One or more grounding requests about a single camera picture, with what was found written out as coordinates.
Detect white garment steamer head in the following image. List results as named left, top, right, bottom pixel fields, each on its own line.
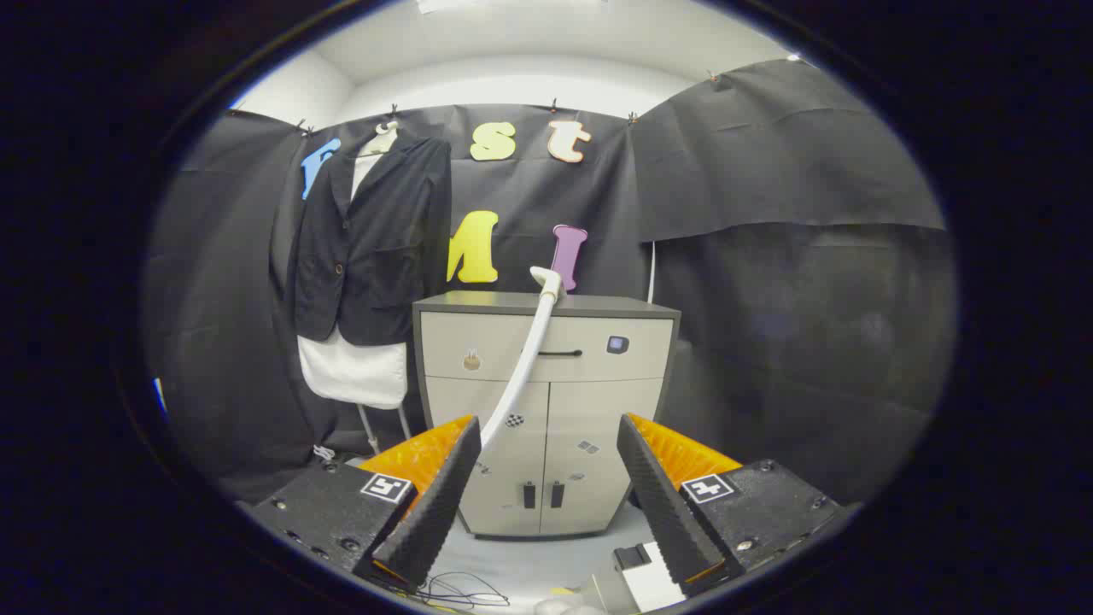
left=480, top=266, right=565, bottom=451

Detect white and black steamer base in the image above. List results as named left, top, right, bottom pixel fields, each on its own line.
left=589, top=541, right=688, bottom=614

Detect black jacket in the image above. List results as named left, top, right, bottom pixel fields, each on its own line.
left=286, top=137, right=453, bottom=347

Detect black floor cables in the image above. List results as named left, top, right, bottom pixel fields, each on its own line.
left=376, top=571, right=513, bottom=609

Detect metal clothes stand legs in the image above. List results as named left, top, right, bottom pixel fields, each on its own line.
left=357, top=401, right=412, bottom=455

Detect black backdrop cloth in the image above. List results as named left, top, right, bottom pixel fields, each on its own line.
left=141, top=58, right=957, bottom=505

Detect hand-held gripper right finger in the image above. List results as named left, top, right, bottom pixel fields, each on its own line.
left=617, top=413, right=842, bottom=586

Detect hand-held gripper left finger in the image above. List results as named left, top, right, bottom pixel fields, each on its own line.
left=248, top=415, right=483, bottom=595

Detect grey cabinet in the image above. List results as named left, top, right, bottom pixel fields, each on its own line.
left=412, top=290, right=682, bottom=541

